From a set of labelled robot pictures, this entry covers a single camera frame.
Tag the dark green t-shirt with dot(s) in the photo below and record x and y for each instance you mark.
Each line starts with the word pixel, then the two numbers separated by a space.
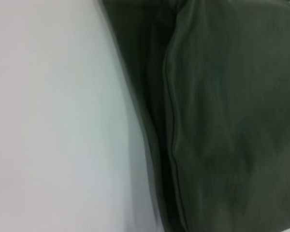
pixel 220 108

